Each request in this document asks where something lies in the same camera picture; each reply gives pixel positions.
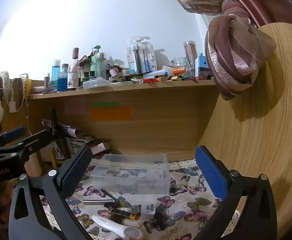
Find silver keys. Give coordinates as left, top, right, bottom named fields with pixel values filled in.
left=116, top=204, right=142, bottom=215

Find small pink box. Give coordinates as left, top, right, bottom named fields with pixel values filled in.
left=91, top=142, right=111, bottom=155

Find wooden desk shelf unit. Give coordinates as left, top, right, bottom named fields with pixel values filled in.
left=0, top=22, right=292, bottom=237

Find butterfly print tablecloth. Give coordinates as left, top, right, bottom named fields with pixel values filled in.
left=40, top=159, right=242, bottom=240

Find silver metal clip tool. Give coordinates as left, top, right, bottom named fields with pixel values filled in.
left=83, top=189, right=118, bottom=205

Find packaged pen set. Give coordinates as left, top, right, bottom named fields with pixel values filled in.
left=140, top=36, right=158, bottom=74
left=127, top=37, right=143, bottom=75

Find sheer mauve knotted curtain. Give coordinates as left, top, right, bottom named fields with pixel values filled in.
left=158, top=0, right=277, bottom=101

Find yellow hanging band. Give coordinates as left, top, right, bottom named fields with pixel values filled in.
left=23, top=78, right=33, bottom=98

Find white printed mug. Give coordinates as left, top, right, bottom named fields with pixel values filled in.
left=67, top=72, right=80, bottom=91

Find green sticky note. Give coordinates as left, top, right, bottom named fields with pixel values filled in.
left=91, top=102, right=121, bottom=107

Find round glass jar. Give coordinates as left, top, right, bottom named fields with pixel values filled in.
left=171, top=57, right=193, bottom=78

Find cream cylindrical roll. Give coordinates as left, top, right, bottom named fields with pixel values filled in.
left=27, top=152, right=43, bottom=178

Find pink sticky note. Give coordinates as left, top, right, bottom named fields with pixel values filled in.
left=65, top=99, right=86, bottom=115

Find tall clear glass bottle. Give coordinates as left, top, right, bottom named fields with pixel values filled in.
left=68, top=48, right=81, bottom=80

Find blue liquid glass bottle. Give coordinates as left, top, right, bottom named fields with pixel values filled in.
left=57, top=64, right=69, bottom=92

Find flat clear plastic case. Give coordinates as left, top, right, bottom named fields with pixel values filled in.
left=82, top=78, right=110, bottom=89

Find black yellow lighter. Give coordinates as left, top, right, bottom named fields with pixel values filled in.
left=108, top=208, right=138, bottom=220

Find teal plastic bottle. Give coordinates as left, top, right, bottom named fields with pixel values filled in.
left=52, top=59, right=62, bottom=88

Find white charger with cable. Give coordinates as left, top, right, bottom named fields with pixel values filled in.
left=5, top=79, right=24, bottom=113

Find clear plastic storage box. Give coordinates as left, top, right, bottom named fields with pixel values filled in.
left=90, top=153, right=171, bottom=195

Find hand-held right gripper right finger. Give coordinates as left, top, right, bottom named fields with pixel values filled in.
left=193, top=145, right=278, bottom=240

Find white glue gun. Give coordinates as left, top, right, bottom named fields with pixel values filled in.
left=143, top=65, right=174, bottom=78

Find white plug adapter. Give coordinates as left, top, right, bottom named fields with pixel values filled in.
left=141, top=204, right=156, bottom=220

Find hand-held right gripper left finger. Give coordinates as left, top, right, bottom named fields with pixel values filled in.
left=8, top=145, right=94, bottom=240

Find pile of papers and booklets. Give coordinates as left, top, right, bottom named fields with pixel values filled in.
left=40, top=118, right=111, bottom=161

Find blue pencil sharpener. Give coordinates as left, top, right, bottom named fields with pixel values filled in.
left=194, top=53, right=210, bottom=77

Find green bottle with silver cap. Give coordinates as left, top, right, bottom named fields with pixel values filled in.
left=96, top=52, right=107, bottom=79

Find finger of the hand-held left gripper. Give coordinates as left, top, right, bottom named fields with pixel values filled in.
left=15, top=129, right=61, bottom=161
left=0, top=126, right=27, bottom=149

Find pale green bottle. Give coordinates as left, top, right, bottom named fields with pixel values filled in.
left=91, top=45, right=102, bottom=73

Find orange sticky note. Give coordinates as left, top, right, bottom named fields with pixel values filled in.
left=90, top=107, right=131, bottom=121

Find tall clear pencil tube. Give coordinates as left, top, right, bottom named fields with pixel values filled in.
left=183, top=41, right=198, bottom=77

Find white tube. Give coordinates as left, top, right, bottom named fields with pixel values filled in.
left=91, top=214, right=144, bottom=240

